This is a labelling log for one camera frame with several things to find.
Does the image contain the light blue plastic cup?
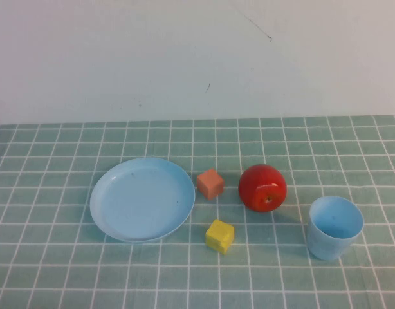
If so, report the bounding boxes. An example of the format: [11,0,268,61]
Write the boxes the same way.
[306,195,365,261]

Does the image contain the light blue plastic plate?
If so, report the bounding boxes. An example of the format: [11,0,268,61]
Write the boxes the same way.
[89,156,196,243]

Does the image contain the orange cube block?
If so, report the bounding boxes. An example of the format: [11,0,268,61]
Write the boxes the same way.
[197,167,225,200]

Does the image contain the red apple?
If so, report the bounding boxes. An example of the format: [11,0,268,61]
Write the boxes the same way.
[238,164,288,213]

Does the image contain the yellow cube block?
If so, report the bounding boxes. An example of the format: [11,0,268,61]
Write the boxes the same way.
[205,219,235,256]

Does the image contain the green checkered tablecloth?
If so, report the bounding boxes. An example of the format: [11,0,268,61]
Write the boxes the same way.
[0,115,395,309]

